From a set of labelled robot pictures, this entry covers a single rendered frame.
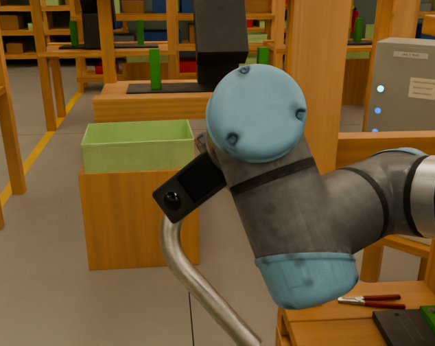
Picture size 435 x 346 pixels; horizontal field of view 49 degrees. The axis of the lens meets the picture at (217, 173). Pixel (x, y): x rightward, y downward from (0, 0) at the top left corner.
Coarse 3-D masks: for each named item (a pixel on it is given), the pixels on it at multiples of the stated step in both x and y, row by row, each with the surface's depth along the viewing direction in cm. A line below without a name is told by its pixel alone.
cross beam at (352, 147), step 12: (348, 132) 114; (360, 132) 114; (372, 132) 114; (384, 132) 114; (396, 132) 114; (408, 132) 114; (420, 132) 114; (432, 132) 114; (348, 144) 110; (360, 144) 110; (372, 144) 111; (384, 144) 111; (396, 144) 111; (408, 144) 111; (420, 144) 111; (432, 144) 112; (336, 156) 111; (348, 156) 111; (360, 156) 111; (336, 168) 112
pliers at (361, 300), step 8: (368, 296) 118; (376, 296) 118; (384, 296) 118; (392, 296) 118; (400, 296) 118; (368, 304) 116; (376, 304) 115; (384, 304) 115; (392, 304) 115; (400, 304) 115
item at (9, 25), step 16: (0, 0) 898; (48, 0) 902; (0, 16) 909; (16, 16) 910; (48, 16) 950; (16, 32) 911; (32, 32) 914; (48, 32) 917; (64, 32) 920; (16, 48) 932
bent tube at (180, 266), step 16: (176, 224) 69; (160, 240) 70; (176, 240) 69; (176, 256) 68; (176, 272) 68; (192, 272) 69; (192, 288) 68; (208, 288) 69; (208, 304) 68; (224, 304) 69; (224, 320) 68; (240, 320) 69; (240, 336) 68; (256, 336) 69
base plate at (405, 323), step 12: (384, 312) 111; (396, 312) 111; (408, 312) 111; (384, 324) 107; (396, 324) 107; (408, 324) 107; (420, 324) 107; (384, 336) 105; (396, 336) 103; (408, 336) 103; (420, 336) 103; (432, 336) 103
